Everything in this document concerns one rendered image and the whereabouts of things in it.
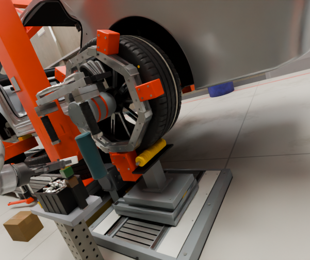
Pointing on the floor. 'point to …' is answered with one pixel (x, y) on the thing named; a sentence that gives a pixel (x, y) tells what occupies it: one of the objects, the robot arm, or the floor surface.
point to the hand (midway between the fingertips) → (69, 161)
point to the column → (80, 241)
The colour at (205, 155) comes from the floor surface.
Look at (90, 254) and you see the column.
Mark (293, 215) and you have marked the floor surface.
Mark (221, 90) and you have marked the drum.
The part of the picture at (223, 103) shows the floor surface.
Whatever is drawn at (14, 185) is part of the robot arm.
